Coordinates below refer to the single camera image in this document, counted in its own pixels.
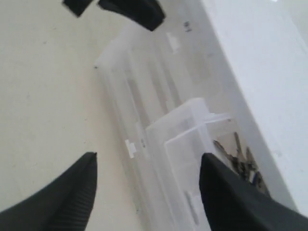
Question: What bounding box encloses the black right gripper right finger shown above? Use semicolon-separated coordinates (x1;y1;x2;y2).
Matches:
199;153;308;231

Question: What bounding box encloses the clear plastic storage box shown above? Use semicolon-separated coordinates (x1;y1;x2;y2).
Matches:
106;25;198;148
96;40;174;231

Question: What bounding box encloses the white translucent drawer cabinet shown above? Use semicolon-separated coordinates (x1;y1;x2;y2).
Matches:
93;0;308;231

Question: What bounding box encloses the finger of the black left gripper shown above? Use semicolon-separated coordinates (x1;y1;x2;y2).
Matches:
62;0;92;17
97;0;166;31

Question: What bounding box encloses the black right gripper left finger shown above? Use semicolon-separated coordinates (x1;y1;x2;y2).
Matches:
0;152;97;231

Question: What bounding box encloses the key bunch with blue fob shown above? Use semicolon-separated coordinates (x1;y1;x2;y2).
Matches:
213;132;270;196

